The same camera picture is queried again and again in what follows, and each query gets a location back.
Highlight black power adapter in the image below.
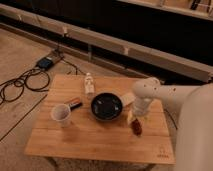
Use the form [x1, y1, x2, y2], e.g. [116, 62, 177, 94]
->
[36, 57, 54, 70]

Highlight black ceramic bowl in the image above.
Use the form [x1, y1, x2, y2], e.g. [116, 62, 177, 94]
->
[91, 93, 123, 121]

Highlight white paper cup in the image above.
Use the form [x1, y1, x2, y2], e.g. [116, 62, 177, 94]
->
[51, 104, 71, 128]

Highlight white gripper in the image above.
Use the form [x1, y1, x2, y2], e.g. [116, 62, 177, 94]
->
[127, 98, 152, 125]

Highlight small clear plastic bottle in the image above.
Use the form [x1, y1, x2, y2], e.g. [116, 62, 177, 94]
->
[84, 73, 95, 95]

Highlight black floor cables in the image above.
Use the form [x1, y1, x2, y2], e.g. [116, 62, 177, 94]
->
[0, 67, 52, 105]

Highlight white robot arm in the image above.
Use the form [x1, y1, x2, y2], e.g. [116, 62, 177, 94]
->
[131, 77, 213, 171]

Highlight wooden table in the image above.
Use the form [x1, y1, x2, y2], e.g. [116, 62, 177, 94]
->
[25, 75, 175, 164]

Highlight white card box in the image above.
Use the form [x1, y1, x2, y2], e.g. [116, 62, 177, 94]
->
[121, 92, 135, 106]

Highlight long metal rail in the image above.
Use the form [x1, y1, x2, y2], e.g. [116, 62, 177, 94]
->
[0, 3, 213, 82]

